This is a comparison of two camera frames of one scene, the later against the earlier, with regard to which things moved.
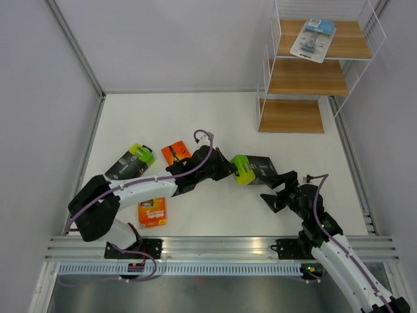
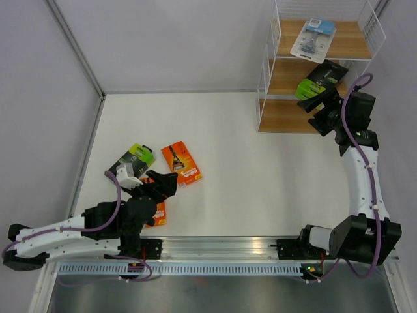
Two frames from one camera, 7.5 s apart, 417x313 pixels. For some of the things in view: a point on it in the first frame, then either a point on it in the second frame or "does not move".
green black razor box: (132, 164) does not move
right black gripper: (285, 177) to (318, 122)
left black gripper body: (204, 175) to (138, 192)
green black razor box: (251, 169) to (319, 89)
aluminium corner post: (88, 66) does not move
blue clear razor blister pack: (314, 40) does not move
